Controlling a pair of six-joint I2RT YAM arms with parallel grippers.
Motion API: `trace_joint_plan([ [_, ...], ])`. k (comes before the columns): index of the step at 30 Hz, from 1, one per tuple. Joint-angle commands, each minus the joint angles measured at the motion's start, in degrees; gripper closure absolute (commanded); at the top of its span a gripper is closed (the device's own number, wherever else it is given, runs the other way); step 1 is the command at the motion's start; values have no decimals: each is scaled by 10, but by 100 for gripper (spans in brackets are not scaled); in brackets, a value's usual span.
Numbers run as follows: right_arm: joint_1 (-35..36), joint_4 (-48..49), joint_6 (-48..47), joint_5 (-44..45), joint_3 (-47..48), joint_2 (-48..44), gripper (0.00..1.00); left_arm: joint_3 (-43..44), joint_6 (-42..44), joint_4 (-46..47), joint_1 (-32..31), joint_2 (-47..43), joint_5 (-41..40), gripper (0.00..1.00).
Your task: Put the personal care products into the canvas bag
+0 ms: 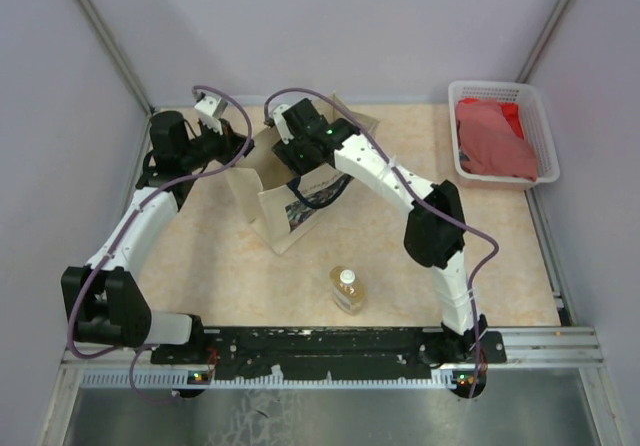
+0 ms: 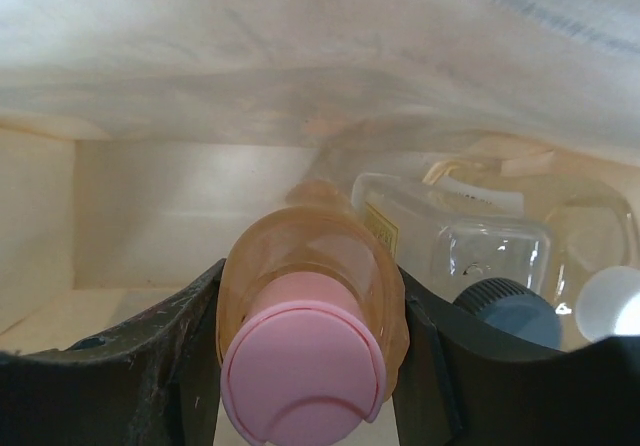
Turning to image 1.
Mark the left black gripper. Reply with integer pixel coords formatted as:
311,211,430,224
179,116,253,171

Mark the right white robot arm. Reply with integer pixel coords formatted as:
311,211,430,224
266,99,486,362

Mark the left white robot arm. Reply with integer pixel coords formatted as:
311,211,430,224
61,111,251,363

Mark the yellow bottle white cap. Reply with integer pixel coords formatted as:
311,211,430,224
329,266,366,315

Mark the pink cloth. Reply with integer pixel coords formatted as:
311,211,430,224
455,98,538,181

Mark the red cloth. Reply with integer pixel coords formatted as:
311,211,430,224
500,103,525,140

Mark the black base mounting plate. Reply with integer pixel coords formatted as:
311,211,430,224
151,327,507,398

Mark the white plastic basket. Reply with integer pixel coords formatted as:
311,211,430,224
448,80,560,191

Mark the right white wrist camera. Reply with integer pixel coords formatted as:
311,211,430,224
265,104,294,144

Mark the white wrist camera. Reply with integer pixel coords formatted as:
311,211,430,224
265,104,294,144
194,95,228,135

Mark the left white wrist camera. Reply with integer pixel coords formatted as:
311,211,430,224
194,95,228,135

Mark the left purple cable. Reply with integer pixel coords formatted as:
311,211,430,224
64,83,256,406

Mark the purple cable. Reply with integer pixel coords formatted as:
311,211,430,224
262,87,500,400
64,83,256,406

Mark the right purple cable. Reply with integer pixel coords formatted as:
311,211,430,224
262,87,500,400

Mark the aluminium frame rail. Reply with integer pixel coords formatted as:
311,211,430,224
61,327,603,399

